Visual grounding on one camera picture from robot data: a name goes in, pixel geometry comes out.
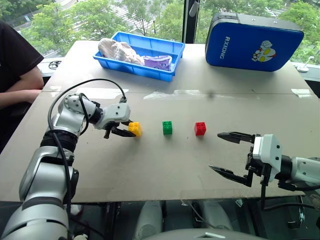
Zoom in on beige knitted cloth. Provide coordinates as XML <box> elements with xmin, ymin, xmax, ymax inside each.
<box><xmin>97</xmin><ymin>37</ymin><xmax>146</xmax><ymax>67</ymax></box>

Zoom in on green toy brick cube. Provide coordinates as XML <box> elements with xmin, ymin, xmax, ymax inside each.
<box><xmin>162</xmin><ymin>120</ymin><xmax>174</xmax><ymax>136</ymax></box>

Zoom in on person in black shirt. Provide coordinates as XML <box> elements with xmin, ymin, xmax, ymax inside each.
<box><xmin>0</xmin><ymin>20</ymin><xmax>45</xmax><ymax>153</ymax></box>

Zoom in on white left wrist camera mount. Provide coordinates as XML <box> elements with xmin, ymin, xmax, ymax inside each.
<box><xmin>94</xmin><ymin>102</ymin><xmax>132</xmax><ymax>131</ymax></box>

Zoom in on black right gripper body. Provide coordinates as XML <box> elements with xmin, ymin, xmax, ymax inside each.
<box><xmin>245</xmin><ymin>133</ymin><xmax>273</xmax><ymax>188</ymax></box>

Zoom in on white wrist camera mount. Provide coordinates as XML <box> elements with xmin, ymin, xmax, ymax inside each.
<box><xmin>251</xmin><ymin>133</ymin><xmax>283</xmax><ymax>184</ymax></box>
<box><xmin>94</xmin><ymin>102</ymin><xmax>132</xmax><ymax>131</ymax></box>

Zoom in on grey window handle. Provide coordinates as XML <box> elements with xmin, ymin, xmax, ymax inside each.
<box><xmin>188</xmin><ymin>0</ymin><xmax>201</xmax><ymax>18</ymax></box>

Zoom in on red toy brick cube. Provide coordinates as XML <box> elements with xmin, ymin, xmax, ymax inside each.
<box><xmin>193</xmin><ymin>121</ymin><xmax>208</xmax><ymax>137</ymax></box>

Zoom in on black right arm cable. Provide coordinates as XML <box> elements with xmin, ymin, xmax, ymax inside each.
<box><xmin>259</xmin><ymin>172</ymin><xmax>317</xmax><ymax>212</ymax></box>

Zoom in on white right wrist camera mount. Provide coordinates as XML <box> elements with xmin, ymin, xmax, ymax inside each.
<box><xmin>251</xmin><ymin>133</ymin><xmax>283</xmax><ymax>184</ymax></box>

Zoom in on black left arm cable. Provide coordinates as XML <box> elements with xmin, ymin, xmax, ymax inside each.
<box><xmin>47</xmin><ymin>78</ymin><xmax>128</xmax><ymax>240</ymax></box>

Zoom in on small white stand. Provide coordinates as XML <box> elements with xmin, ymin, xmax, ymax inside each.
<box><xmin>294</xmin><ymin>55</ymin><xmax>316</xmax><ymax>74</ymax></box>

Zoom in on yellow toy brick cube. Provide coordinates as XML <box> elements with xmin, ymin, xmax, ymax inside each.
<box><xmin>127</xmin><ymin>121</ymin><xmax>143</xmax><ymax>138</ymax></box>

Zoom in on grey rounded robot leg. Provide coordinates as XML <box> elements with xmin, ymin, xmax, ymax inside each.
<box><xmin>199</xmin><ymin>199</ymin><xmax>234</xmax><ymax>231</ymax></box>

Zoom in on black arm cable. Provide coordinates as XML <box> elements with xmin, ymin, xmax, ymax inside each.
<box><xmin>47</xmin><ymin>78</ymin><xmax>128</xmax><ymax>240</ymax></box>
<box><xmin>259</xmin><ymin>172</ymin><xmax>317</xmax><ymax>212</ymax></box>

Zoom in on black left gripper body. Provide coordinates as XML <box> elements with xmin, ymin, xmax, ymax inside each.
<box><xmin>103</xmin><ymin>120</ymin><xmax>126</xmax><ymax>140</ymax></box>

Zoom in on grey robot torso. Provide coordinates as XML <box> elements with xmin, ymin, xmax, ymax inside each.
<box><xmin>148</xmin><ymin>227</ymin><xmax>270</xmax><ymax>240</ymax></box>

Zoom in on purple patterned cloth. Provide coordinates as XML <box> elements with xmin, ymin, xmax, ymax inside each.
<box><xmin>142</xmin><ymin>55</ymin><xmax>174</xmax><ymax>72</ymax></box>

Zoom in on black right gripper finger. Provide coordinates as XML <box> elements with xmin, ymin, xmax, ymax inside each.
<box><xmin>208</xmin><ymin>164</ymin><xmax>253</xmax><ymax>188</ymax></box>
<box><xmin>217</xmin><ymin>131</ymin><xmax>256</xmax><ymax>145</ymax></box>

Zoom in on blue plastic bin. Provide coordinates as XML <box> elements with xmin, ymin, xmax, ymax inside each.
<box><xmin>92</xmin><ymin>31</ymin><xmax>186</xmax><ymax>83</ymax></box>

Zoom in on black eyeglasses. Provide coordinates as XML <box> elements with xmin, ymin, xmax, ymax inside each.
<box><xmin>48</xmin><ymin>60</ymin><xmax>63</xmax><ymax>71</ymax></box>

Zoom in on black window frame post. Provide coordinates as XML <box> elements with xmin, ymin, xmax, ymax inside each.
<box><xmin>181</xmin><ymin>0</ymin><xmax>202</xmax><ymax>44</ymax></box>

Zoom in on blue cartoon print case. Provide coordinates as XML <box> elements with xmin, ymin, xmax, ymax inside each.
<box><xmin>204</xmin><ymin>11</ymin><xmax>305</xmax><ymax>73</ymax></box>

